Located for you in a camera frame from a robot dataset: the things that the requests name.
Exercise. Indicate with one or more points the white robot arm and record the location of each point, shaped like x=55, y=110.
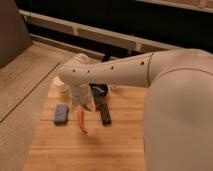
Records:
x=178, y=109

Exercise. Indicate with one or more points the black rectangular bar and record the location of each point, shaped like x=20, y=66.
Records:
x=105, y=114

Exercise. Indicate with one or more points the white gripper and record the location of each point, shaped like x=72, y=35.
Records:
x=86, y=102

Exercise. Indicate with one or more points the orange carrot-shaped object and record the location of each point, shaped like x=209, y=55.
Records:
x=80, y=112

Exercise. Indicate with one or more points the dark round bowl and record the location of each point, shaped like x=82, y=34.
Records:
x=99, y=91

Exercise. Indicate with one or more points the wooden cutting board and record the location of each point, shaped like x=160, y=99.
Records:
x=114, y=147

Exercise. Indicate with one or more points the blue sponge block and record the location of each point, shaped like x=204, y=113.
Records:
x=61, y=114

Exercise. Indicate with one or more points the white window rail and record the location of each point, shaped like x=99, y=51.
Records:
x=95, y=34

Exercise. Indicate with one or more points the white ceramic cup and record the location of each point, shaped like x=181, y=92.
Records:
x=60, y=86

